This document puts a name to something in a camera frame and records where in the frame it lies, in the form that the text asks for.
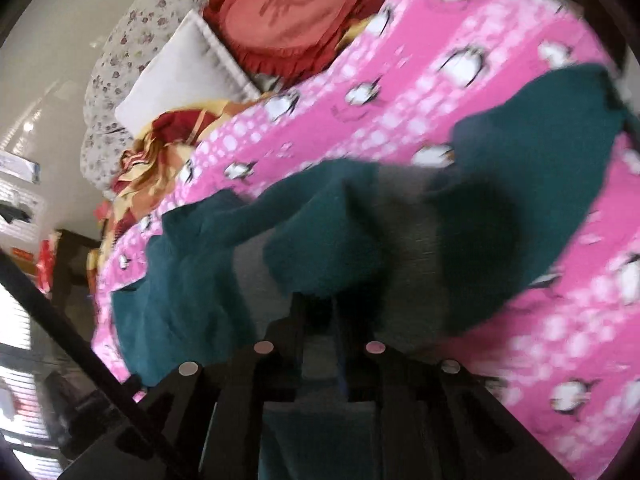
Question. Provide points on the teal grey striped sweater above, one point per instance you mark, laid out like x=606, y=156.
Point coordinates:
x=431, y=250

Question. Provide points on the pink penguin blanket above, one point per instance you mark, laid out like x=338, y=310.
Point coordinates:
x=562, y=359

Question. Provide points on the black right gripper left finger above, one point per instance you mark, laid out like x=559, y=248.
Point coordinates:
x=241, y=443

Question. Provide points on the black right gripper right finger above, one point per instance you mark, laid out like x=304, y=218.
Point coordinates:
x=377, y=373

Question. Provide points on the red heart cushion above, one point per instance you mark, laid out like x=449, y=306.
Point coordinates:
x=289, y=39

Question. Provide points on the floral grey quilt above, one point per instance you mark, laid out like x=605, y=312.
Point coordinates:
x=137, y=37

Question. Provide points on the red yellow patterned blanket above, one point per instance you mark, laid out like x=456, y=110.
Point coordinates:
x=148, y=172

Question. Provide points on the white square pillow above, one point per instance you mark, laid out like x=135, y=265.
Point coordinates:
x=193, y=67

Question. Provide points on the dark wooden side table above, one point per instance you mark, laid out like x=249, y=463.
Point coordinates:
x=70, y=293

